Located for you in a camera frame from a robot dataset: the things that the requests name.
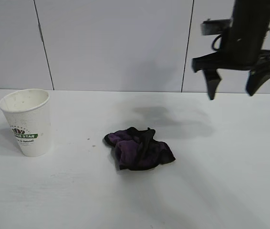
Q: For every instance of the white paper coffee cup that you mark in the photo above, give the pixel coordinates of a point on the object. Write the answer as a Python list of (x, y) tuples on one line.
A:
[(27, 124)]

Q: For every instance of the black and purple cloth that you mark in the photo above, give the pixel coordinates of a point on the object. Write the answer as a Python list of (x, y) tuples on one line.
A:
[(135, 152)]

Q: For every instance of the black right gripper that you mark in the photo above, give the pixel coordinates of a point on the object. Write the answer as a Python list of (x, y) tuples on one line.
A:
[(242, 55)]

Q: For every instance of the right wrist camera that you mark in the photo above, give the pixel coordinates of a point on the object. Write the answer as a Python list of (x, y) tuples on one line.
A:
[(214, 27)]

